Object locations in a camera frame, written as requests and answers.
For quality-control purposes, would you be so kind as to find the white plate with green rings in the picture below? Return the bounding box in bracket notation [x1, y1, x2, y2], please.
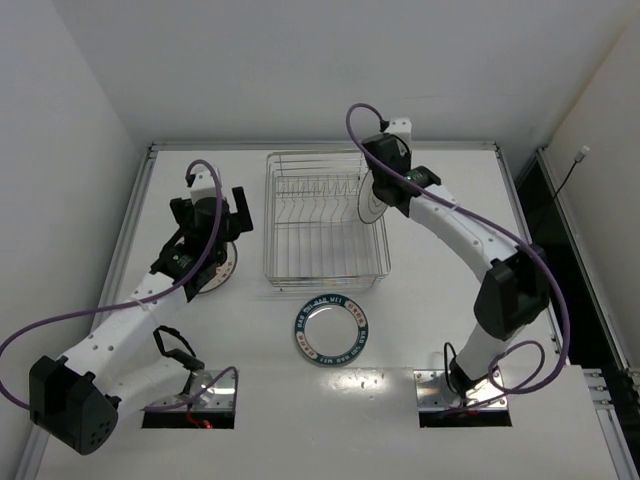
[357, 171, 387, 224]

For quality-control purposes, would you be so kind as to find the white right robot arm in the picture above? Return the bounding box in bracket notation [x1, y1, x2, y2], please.
[358, 133, 549, 398]

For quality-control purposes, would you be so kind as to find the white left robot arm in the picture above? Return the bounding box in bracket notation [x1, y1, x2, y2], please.
[29, 186, 253, 455]

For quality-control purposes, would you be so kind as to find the black wall cable with plug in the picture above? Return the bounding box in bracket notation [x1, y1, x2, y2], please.
[552, 145, 591, 201]

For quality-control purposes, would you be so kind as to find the plate with dark green rim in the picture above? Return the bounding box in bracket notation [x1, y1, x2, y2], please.
[293, 293, 370, 367]

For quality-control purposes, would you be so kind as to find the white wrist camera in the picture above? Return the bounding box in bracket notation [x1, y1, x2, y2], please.
[383, 117, 412, 146]
[186, 166, 216, 204]

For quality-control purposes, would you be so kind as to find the plate with orange sunburst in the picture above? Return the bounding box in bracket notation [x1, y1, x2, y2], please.
[198, 242, 238, 296]

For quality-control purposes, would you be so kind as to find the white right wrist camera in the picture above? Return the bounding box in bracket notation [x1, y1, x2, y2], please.
[383, 117, 412, 146]

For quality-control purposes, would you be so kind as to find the metal wire dish rack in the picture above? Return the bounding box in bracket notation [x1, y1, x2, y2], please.
[263, 149, 391, 291]

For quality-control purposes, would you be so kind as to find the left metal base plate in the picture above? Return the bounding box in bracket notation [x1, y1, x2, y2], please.
[143, 366, 239, 413]

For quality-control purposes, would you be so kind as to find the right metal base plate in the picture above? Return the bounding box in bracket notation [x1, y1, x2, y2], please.
[413, 369, 508, 412]

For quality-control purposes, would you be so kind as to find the metal base plate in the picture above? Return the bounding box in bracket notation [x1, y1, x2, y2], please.
[413, 369, 508, 412]
[143, 366, 239, 413]

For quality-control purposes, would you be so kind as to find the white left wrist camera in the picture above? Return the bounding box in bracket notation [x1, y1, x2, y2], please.
[186, 166, 216, 204]

